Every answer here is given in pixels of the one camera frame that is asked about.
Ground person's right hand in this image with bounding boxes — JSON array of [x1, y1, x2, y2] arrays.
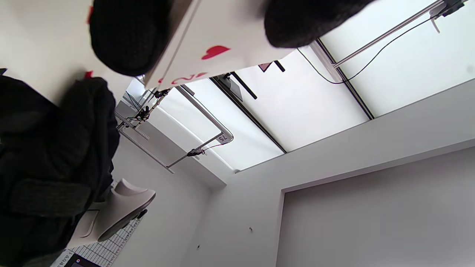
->
[[0, 69, 121, 267]]

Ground white grid chart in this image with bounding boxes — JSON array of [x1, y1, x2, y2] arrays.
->
[[52, 215, 143, 267]]

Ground red hearts playing card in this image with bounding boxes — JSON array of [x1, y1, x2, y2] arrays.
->
[[156, 0, 297, 89], [83, 4, 95, 79]]

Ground aluminium frame rig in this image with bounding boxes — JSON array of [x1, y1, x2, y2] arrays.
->
[[115, 85, 234, 175]]

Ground thin black cable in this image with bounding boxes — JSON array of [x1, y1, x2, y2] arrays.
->
[[297, 17, 435, 85]]

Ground aluminium rail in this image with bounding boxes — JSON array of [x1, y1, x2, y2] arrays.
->
[[332, 0, 464, 69]]

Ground deck of playing cards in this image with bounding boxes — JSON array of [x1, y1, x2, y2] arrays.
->
[[143, 0, 297, 91]]

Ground person's left hand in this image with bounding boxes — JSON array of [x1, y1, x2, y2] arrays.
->
[[89, 0, 375, 76]]

